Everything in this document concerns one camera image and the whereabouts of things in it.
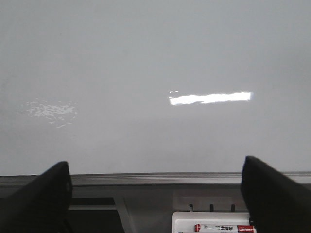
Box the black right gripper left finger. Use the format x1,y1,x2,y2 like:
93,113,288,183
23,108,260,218
0,161,72,233

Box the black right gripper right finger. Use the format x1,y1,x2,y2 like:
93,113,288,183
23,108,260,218
241,156,311,233

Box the red capped whiteboard marker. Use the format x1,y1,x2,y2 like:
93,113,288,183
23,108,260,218
194,224,257,233

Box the white plastic marker tray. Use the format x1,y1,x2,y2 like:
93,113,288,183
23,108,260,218
171,211,250,233

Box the white whiteboard with aluminium frame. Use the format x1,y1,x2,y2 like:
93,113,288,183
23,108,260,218
0,0,311,176

